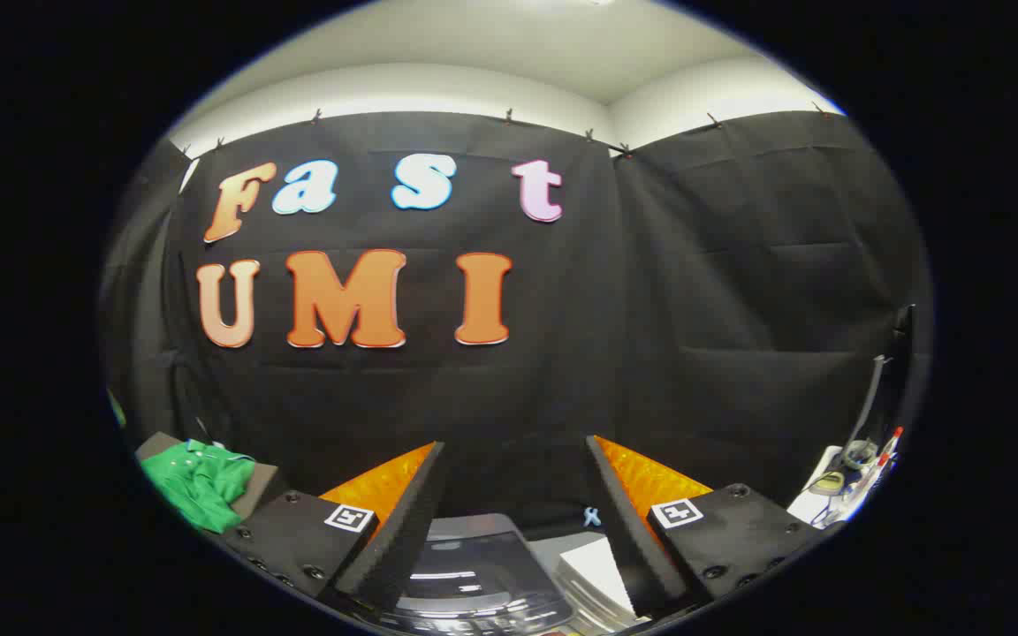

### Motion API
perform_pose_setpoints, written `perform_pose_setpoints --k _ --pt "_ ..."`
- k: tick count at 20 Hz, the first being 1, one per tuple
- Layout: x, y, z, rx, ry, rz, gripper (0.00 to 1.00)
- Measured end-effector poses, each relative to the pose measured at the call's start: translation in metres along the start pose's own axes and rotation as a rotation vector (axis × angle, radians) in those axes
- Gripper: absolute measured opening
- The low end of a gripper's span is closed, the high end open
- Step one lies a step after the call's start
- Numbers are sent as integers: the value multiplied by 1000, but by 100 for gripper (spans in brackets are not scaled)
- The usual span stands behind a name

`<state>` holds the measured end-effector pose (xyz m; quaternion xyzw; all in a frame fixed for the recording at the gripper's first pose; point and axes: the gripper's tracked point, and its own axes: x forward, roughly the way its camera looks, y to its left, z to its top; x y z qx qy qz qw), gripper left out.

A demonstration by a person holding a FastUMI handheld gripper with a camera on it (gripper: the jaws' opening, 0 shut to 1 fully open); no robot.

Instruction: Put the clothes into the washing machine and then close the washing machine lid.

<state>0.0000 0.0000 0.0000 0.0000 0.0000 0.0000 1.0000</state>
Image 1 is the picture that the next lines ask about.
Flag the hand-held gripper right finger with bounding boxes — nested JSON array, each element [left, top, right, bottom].
[[584, 434, 830, 620]]

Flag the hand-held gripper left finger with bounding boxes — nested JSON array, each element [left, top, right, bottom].
[[223, 440, 450, 612]]

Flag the dark glass washing machine lid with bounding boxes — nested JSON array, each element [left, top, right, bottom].
[[399, 515, 565, 619]]

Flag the grey washing machine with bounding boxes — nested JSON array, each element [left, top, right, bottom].
[[390, 512, 582, 636]]

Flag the green polo shirt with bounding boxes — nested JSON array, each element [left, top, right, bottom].
[[140, 439, 256, 534]]

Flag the white ribbed board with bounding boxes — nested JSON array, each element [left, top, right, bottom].
[[557, 536, 642, 621]]

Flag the grey table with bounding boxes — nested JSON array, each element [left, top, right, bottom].
[[136, 431, 291, 531]]

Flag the white side table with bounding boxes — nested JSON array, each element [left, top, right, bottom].
[[786, 445, 883, 531]]

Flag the grey cable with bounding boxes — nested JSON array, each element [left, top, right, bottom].
[[845, 355, 895, 462]]

